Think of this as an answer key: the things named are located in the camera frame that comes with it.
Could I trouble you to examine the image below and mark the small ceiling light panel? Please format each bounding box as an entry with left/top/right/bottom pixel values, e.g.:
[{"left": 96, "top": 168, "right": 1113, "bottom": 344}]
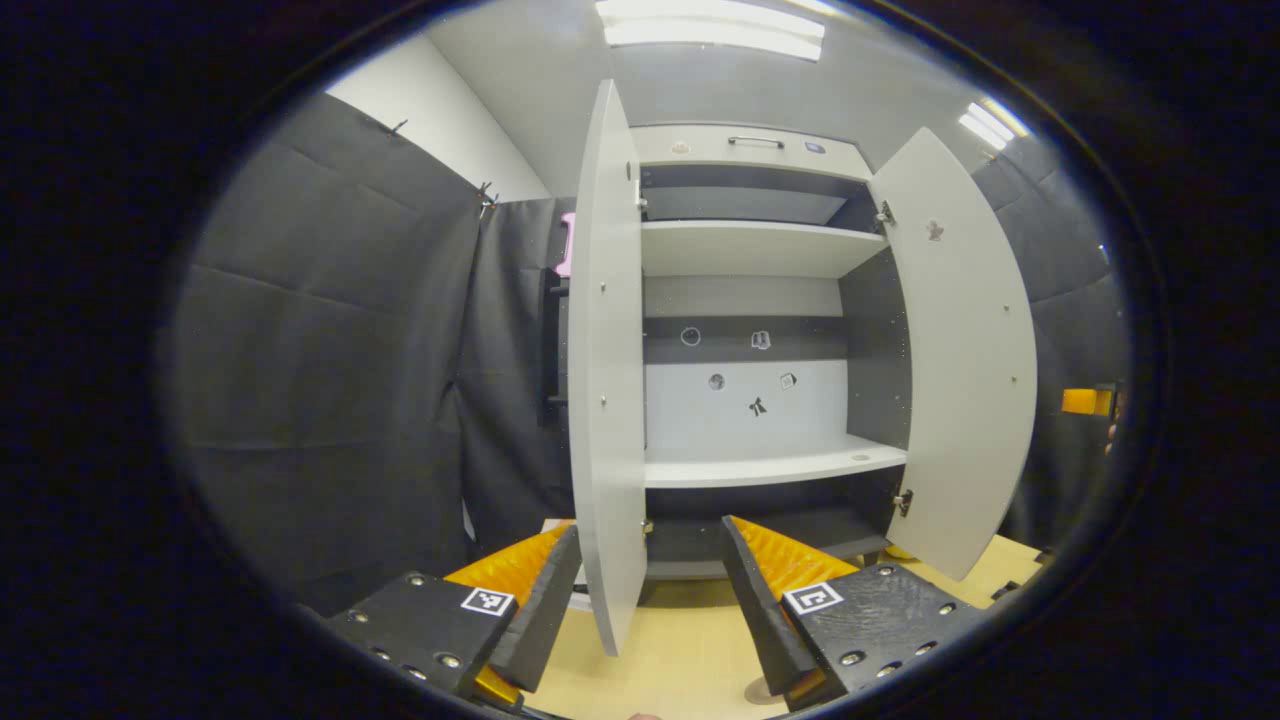
[{"left": 958, "top": 96, "right": 1031, "bottom": 152}]

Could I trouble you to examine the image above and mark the large ceiling light panel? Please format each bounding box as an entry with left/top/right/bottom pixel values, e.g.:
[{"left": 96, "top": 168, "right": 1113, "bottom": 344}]
[{"left": 597, "top": 0, "right": 827, "bottom": 62}]

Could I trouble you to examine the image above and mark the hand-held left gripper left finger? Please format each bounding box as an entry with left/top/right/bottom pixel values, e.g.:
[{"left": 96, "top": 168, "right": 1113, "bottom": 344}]
[{"left": 325, "top": 522, "right": 584, "bottom": 713}]

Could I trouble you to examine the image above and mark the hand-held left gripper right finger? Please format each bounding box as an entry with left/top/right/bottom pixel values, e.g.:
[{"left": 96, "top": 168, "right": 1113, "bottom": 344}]
[{"left": 720, "top": 515, "right": 991, "bottom": 713}]

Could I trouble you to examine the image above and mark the black backdrop cloth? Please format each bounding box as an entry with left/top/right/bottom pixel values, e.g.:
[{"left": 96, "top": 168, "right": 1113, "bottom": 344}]
[{"left": 165, "top": 90, "right": 1131, "bottom": 616}]

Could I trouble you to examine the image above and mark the grey cabinet door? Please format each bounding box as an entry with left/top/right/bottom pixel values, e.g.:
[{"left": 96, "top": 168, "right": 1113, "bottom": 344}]
[
  {"left": 545, "top": 78, "right": 649, "bottom": 658},
  {"left": 868, "top": 127, "right": 1039, "bottom": 583}
]

